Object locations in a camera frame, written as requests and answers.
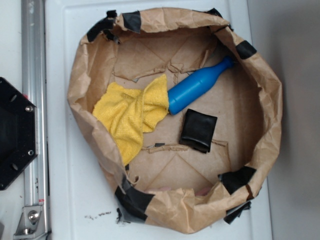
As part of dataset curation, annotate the white plastic tray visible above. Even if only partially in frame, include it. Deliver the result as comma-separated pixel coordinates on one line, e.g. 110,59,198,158
45,0,272,240

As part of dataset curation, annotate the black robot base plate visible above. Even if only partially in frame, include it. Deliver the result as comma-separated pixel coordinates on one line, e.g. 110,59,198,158
0,77,38,191

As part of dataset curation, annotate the aluminium extrusion rail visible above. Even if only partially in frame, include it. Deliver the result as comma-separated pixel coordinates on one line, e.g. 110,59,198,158
20,0,51,208

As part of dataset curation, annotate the yellow microfiber cloth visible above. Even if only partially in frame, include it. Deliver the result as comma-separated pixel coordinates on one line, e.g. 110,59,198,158
92,74,169,166

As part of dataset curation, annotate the metal corner bracket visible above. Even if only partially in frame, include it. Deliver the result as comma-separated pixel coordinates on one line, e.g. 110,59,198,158
13,205,49,240

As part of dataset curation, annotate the blue plastic bottle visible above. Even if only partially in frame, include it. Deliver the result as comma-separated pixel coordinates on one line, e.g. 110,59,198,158
168,56,234,115

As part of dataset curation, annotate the black folded wallet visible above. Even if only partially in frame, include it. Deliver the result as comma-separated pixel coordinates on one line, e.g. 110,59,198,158
179,109,218,154

